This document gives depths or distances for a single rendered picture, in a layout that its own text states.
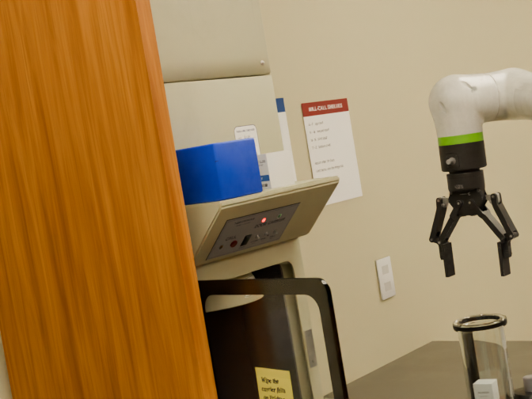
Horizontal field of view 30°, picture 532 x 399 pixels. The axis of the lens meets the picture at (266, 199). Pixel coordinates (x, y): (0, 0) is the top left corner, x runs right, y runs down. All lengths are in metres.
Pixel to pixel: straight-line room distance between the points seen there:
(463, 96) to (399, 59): 1.03
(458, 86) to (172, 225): 0.77
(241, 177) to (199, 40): 0.27
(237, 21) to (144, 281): 0.52
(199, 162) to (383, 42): 1.49
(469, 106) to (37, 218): 0.87
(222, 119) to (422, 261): 1.41
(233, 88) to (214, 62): 0.06
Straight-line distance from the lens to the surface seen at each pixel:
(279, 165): 1.69
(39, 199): 1.71
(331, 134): 2.69
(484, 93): 2.05
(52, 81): 1.65
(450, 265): 2.12
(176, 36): 1.67
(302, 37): 2.66
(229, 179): 1.55
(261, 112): 1.80
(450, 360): 2.72
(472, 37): 3.46
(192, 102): 1.67
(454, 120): 2.02
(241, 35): 1.80
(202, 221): 1.55
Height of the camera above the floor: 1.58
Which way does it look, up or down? 3 degrees down
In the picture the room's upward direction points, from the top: 9 degrees counter-clockwise
